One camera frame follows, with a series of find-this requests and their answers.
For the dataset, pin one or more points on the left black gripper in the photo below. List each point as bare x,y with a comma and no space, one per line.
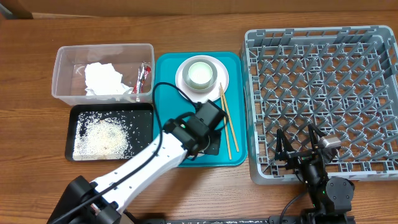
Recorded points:
214,146

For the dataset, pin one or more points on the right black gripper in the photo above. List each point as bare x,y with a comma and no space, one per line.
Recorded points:
298,158

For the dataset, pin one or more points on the wooden chopstick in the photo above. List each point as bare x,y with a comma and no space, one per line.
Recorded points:
225,122
231,125

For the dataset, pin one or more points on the red foil snack wrapper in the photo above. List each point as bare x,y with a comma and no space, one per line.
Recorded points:
143,72

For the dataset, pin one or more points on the white napkin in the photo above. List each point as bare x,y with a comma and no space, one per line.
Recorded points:
103,79

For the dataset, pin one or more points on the small white plate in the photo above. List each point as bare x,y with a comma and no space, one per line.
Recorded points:
200,153

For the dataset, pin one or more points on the pile of rice grains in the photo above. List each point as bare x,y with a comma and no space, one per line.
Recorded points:
110,135

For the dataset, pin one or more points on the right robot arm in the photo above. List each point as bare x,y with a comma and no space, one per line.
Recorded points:
331,196

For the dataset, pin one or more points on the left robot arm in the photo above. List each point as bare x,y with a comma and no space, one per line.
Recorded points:
104,199

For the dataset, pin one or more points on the grey dishwasher rack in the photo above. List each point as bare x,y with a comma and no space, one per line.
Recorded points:
342,80

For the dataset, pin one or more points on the clear plastic waste bin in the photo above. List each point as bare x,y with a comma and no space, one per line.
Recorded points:
68,82

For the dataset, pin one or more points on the teal serving tray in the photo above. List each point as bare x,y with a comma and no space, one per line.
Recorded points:
170,103

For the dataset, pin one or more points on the large white plate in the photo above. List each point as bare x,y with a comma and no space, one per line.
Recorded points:
213,93

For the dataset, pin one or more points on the grey-rimmed white bowl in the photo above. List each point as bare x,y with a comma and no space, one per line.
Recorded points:
185,74

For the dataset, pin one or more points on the white paper cup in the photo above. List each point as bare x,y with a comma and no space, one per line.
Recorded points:
200,75

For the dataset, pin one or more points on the black plastic tray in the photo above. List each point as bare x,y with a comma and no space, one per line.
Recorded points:
76,110

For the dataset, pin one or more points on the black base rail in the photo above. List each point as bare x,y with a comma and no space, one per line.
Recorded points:
161,220

